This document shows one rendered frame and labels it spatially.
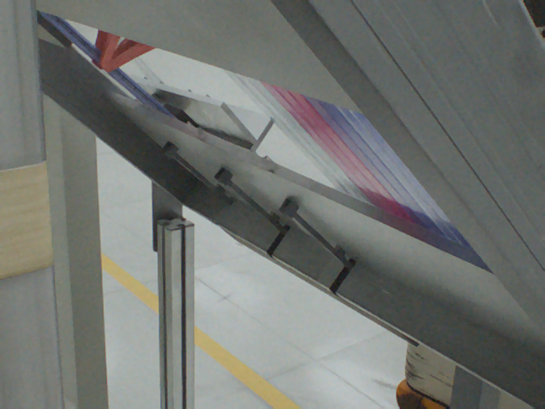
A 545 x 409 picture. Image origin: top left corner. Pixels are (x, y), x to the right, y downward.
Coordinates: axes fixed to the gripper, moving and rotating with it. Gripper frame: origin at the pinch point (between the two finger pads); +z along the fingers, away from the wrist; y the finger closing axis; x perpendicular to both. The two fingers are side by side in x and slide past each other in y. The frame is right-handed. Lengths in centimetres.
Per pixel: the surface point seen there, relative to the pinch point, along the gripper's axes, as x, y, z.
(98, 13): -14.5, 23.4, 1.5
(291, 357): 116, -53, 16
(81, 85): 3.6, -8.0, 2.6
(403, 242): 8.7, 39.1, 1.7
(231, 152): 6.2, 18.7, 1.6
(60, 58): -0.5, -8.0, 1.7
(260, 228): 25.3, 7.5, 3.9
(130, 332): 96, -86, 35
